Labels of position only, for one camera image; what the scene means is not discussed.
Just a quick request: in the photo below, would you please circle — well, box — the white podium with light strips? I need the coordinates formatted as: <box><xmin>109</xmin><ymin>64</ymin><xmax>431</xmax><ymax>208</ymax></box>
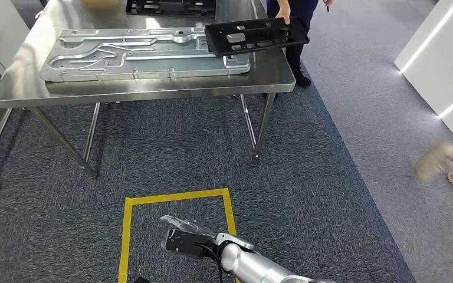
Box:
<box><xmin>393</xmin><ymin>0</ymin><xmax>453</xmax><ymax>133</ymax></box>

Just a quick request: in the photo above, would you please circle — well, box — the person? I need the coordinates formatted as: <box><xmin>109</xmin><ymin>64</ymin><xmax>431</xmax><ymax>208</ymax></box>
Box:
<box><xmin>416</xmin><ymin>141</ymin><xmax>453</xmax><ymax>200</ymax></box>
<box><xmin>265</xmin><ymin>0</ymin><xmax>334</xmax><ymax>88</ymax></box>

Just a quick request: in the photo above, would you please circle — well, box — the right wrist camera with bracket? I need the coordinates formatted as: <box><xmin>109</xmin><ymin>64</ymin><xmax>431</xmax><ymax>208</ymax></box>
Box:
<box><xmin>160</xmin><ymin>229</ymin><xmax>219</xmax><ymax>261</ymax></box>

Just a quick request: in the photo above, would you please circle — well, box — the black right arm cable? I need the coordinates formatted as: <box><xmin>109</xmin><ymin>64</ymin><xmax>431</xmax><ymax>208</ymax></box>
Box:
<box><xmin>194</xmin><ymin>242</ymin><xmax>226</xmax><ymax>283</ymax></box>

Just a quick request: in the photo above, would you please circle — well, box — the stainless steel workbench table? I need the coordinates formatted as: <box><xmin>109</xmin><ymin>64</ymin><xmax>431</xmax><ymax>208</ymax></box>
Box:
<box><xmin>0</xmin><ymin>0</ymin><xmax>297</xmax><ymax>190</ymax></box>

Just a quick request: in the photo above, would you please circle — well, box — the black plastic part with label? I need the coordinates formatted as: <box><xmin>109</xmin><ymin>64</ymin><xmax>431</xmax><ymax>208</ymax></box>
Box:
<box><xmin>125</xmin><ymin>0</ymin><xmax>218</xmax><ymax>19</ymax></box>

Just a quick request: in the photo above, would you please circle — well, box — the tan cardboard box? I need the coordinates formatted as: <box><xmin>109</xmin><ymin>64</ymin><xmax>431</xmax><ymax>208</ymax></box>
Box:
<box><xmin>81</xmin><ymin>0</ymin><xmax>122</xmax><ymax>11</ymax></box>

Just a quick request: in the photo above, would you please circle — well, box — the person's right hand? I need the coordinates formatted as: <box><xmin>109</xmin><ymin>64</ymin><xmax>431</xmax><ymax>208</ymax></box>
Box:
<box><xmin>275</xmin><ymin>8</ymin><xmax>292</xmax><ymax>25</ymax></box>

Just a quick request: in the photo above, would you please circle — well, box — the yellow floor tape square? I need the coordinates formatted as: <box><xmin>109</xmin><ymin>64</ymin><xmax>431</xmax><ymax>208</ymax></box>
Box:
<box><xmin>117</xmin><ymin>188</ymin><xmax>238</xmax><ymax>283</ymax></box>

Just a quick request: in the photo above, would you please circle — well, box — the black plastic plate bracket part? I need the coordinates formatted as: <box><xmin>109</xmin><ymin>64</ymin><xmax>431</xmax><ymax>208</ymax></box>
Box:
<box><xmin>204</xmin><ymin>17</ymin><xmax>310</xmax><ymax>58</ymax></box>

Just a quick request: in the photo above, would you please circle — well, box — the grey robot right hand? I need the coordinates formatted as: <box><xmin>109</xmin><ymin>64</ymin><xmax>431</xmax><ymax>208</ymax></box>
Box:
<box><xmin>159</xmin><ymin>215</ymin><xmax>216</xmax><ymax>239</ymax></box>

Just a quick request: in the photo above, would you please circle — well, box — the silver stamped metal panel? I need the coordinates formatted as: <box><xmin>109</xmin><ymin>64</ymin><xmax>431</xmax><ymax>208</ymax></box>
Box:
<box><xmin>38</xmin><ymin>26</ymin><xmax>251</xmax><ymax>83</ymax></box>

